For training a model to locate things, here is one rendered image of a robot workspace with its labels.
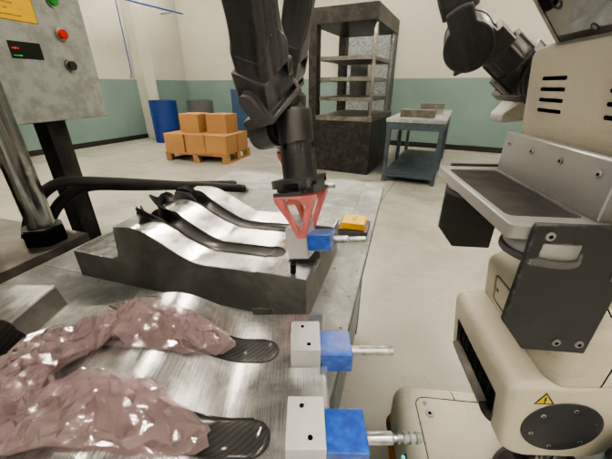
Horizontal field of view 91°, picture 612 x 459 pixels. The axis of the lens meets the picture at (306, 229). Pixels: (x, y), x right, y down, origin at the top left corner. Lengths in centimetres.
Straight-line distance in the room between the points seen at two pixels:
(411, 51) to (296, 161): 657
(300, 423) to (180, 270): 36
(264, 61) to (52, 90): 87
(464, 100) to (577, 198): 649
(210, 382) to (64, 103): 101
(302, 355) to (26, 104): 101
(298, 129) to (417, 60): 652
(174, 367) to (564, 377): 49
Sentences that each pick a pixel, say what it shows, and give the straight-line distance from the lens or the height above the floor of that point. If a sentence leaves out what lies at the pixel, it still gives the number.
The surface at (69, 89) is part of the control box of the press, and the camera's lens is 124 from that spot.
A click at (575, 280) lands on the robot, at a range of 42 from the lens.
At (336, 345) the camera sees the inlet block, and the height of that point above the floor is 87.
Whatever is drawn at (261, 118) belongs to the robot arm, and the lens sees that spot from 48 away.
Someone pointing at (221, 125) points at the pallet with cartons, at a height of 58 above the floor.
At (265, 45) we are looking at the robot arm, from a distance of 42.
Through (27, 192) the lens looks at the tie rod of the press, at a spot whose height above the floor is 93.
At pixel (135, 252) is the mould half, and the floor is 88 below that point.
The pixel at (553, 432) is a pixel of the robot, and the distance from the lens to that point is 63.
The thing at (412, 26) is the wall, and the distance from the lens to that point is 705.
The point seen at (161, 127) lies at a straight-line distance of 774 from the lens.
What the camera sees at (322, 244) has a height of 93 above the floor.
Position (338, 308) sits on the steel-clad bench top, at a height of 80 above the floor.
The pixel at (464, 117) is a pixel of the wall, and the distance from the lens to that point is 692.
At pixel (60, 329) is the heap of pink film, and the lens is 50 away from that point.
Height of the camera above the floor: 116
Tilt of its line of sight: 25 degrees down
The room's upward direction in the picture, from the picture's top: straight up
